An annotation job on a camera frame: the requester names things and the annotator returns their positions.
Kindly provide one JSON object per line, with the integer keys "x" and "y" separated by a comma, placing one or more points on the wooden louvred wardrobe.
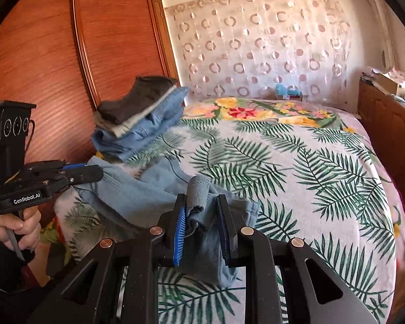
{"x": 68, "y": 56}

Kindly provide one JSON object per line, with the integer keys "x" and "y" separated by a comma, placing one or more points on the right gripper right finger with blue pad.
{"x": 285, "y": 277}

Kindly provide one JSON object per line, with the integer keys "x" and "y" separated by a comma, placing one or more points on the person's left hand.
{"x": 28, "y": 228}

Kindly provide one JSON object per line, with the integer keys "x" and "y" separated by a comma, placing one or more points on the folded blue jeans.
{"x": 165, "y": 115}

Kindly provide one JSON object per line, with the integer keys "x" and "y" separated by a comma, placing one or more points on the blue toy on box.
{"x": 287, "y": 93}

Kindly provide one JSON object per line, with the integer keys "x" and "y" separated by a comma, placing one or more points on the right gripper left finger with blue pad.
{"x": 116, "y": 282}

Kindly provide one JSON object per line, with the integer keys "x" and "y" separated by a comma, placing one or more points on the cardboard box with papers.
{"x": 392, "y": 81}

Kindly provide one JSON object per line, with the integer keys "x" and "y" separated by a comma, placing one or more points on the palm leaf print bedsheet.
{"x": 314, "y": 180}

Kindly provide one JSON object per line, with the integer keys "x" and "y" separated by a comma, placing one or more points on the floral blanket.
{"x": 309, "y": 115}

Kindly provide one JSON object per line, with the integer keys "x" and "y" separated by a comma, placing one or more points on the grey-blue shorts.
{"x": 165, "y": 202}

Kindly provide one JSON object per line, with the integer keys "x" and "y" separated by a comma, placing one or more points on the circle pattern sheer curtain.
{"x": 243, "y": 48}

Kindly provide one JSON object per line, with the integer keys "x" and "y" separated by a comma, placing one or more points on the wooden side cabinet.
{"x": 384, "y": 120}

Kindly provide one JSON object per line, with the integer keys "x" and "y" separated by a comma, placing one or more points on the folded grey garment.
{"x": 120, "y": 130}

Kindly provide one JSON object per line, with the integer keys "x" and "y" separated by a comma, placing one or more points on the folded black garment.
{"x": 147, "y": 90}

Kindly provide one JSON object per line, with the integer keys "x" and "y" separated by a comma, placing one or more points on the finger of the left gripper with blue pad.
{"x": 53, "y": 165}
{"x": 80, "y": 174}

